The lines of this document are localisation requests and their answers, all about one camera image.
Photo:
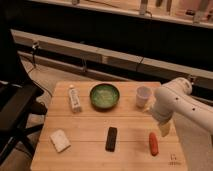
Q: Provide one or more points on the beige gripper block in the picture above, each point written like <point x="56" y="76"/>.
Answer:
<point x="164" y="128"/>

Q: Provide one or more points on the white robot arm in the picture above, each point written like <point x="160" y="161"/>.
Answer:
<point x="174" y="97"/>

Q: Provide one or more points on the white paper cup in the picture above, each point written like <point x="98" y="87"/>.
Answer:
<point x="143" y="94"/>

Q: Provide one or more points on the black remote control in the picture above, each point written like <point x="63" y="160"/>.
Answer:
<point x="111" y="139"/>

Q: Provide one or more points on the green bowl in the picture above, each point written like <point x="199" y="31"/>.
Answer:
<point x="104" y="96"/>

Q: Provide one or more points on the wooden table board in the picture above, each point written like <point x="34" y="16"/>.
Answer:
<point x="124" y="138"/>

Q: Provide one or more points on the white tube bottle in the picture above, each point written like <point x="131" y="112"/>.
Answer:
<point x="74" y="99"/>

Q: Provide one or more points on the white sponge block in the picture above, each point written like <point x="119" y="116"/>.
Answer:
<point x="60" y="140"/>

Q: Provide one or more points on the black office chair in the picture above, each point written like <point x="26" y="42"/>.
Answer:
<point x="18" y="95"/>

